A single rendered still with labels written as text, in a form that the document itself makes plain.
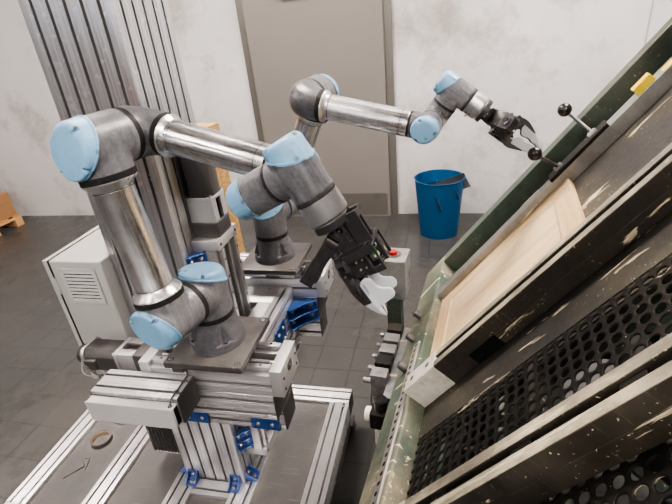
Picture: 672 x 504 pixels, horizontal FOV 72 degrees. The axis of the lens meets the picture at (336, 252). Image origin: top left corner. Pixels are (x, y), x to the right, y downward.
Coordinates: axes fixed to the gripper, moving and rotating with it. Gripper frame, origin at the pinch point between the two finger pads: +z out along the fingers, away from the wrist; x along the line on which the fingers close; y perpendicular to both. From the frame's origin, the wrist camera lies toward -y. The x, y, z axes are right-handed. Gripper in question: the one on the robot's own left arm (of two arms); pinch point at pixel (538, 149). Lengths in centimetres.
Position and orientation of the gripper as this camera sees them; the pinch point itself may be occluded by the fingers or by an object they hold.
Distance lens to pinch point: 149.6
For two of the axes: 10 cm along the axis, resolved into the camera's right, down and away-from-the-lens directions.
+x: -5.7, 7.8, 2.4
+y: 1.2, -2.0, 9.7
